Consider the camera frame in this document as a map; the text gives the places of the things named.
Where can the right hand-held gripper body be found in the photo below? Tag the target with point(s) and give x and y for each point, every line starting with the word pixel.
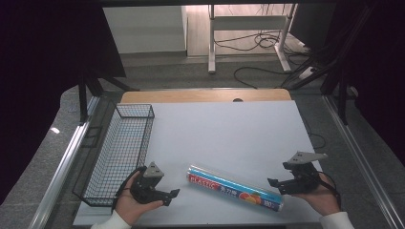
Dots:
pixel 302 178

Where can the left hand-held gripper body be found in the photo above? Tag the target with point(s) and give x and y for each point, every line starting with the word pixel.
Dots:
pixel 144 189

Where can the plastic wrap roll box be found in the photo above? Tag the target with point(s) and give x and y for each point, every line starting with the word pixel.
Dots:
pixel 232 187

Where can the person's left hand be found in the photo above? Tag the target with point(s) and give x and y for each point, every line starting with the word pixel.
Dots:
pixel 127 208

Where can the person's right hand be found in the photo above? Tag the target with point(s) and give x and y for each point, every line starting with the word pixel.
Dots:
pixel 323 200

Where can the white table mat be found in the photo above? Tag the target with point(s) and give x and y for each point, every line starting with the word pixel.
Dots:
pixel 223 136

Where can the white power strip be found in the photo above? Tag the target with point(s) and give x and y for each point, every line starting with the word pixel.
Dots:
pixel 307 73

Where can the black stand legs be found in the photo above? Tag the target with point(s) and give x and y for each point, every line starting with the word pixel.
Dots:
pixel 92 86
pixel 337 70

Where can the black curtain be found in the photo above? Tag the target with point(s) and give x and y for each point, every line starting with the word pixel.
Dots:
pixel 382 79
pixel 38 79

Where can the white cabinet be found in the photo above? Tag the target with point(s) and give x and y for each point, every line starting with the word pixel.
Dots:
pixel 146 28

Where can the aluminium rail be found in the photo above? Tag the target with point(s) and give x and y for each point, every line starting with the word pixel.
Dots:
pixel 63 165
pixel 359 159

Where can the white metal desk frame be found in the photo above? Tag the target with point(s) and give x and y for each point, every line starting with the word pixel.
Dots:
pixel 248 22

